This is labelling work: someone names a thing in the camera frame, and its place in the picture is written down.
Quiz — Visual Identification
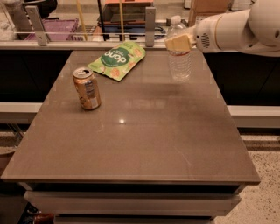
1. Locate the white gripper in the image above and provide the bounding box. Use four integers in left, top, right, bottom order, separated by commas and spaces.
164, 14, 222, 53

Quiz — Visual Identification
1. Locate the grey metal left railing post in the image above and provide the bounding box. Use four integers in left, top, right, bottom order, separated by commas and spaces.
25, 5, 49, 46

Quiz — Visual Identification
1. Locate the purple plastic crate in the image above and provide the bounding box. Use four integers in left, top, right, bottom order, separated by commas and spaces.
25, 18, 79, 41

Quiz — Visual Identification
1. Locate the orange soda can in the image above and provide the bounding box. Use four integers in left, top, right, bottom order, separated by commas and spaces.
73, 67, 102, 110

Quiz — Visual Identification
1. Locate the cardboard box with label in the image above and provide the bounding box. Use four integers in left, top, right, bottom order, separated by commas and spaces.
188, 0, 232, 26

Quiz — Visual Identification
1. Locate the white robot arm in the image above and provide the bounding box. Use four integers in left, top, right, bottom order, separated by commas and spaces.
164, 0, 280, 57

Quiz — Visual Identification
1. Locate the green snack bag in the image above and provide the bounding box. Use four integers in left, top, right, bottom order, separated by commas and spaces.
87, 41, 146, 81

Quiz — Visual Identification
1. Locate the grey metal railing post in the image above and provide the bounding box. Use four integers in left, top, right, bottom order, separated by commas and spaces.
145, 7, 156, 47
25, 5, 49, 46

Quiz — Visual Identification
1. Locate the clear plastic water bottle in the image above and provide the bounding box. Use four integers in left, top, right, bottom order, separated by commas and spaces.
166, 16, 191, 82

